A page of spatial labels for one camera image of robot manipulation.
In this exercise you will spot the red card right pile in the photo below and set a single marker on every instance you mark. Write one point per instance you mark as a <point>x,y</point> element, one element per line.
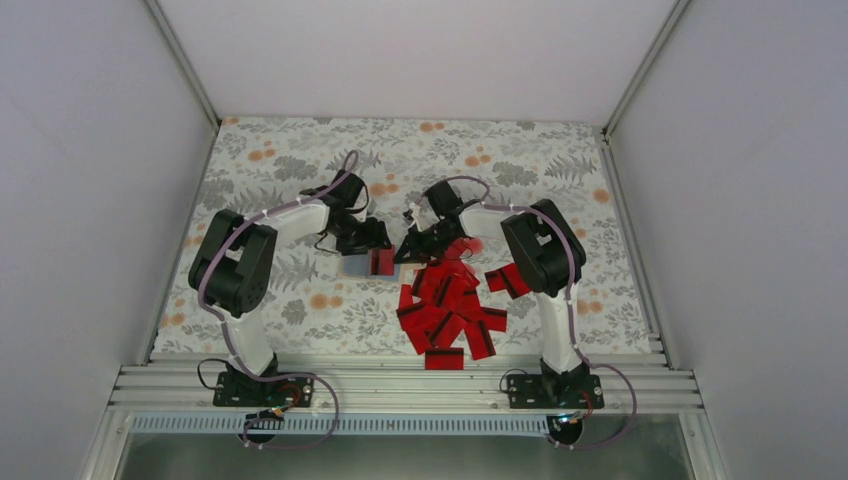
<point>508,279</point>

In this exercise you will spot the red card left pile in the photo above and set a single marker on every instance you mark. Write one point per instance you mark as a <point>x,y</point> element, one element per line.
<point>414,320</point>

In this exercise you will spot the red card on rail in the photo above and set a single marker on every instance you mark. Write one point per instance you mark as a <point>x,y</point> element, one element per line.
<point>449,359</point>

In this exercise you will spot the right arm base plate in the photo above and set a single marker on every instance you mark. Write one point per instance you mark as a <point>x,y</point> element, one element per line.
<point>529,391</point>

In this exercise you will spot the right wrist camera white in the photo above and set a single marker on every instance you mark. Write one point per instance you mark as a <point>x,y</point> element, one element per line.
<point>413,218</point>

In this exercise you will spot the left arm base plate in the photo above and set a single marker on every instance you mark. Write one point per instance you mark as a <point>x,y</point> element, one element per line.
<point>237,390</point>

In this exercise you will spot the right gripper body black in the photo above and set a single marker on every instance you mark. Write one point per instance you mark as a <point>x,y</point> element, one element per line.
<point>432,244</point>

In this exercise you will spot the aluminium rail frame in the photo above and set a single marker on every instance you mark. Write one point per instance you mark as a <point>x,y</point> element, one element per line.
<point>402,384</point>

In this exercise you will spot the red card centre pile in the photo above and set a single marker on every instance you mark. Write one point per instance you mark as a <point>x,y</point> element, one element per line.
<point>442,284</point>

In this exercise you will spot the clear card red dot right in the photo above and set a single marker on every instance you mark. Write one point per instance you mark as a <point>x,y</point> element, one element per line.
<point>472,246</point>

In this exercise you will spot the beige card holder wallet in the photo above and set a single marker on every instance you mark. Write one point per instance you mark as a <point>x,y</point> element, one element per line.
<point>357,267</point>

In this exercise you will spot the red card pile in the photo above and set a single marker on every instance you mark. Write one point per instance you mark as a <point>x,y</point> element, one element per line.
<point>508,279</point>
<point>442,284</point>
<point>414,320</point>

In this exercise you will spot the red card lower right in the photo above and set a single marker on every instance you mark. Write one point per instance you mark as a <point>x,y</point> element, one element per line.
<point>480,323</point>

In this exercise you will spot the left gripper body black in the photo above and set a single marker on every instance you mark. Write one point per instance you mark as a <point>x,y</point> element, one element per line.
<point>351,236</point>

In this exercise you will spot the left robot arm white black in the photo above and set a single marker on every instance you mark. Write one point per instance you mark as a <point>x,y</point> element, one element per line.
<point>232,270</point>

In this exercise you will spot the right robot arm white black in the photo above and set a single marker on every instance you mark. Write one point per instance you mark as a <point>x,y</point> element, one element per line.
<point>547,254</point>

